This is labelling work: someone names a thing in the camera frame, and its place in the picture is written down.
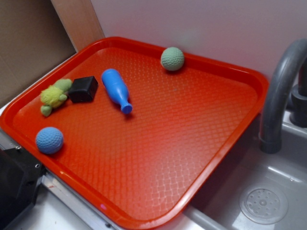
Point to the red plastic tray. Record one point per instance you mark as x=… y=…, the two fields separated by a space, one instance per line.
x=143 y=168

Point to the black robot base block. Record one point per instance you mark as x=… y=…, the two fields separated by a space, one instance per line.
x=20 y=177

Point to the black cube block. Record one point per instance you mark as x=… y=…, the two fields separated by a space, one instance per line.
x=83 y=89

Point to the grey toy sink basin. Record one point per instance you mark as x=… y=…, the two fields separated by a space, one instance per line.
x=252 y=190

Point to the blue toy bowling pin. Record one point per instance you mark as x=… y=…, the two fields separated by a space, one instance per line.
x=117 y=89

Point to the dark grey faucet knob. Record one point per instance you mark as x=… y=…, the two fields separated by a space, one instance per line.
x=298 y=115

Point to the wooden board panel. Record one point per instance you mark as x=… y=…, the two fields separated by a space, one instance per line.
x=80 y=22

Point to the green plush turtle toy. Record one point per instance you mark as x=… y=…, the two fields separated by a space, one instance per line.
x=54 y=96

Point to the grey toy faucet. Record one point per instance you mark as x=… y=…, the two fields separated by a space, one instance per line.
x=290 y=71

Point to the green dimpled ball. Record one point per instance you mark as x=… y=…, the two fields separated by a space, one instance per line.
x=172 y=59

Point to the blue dimpled ball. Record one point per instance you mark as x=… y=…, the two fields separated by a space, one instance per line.
x=49 y=140

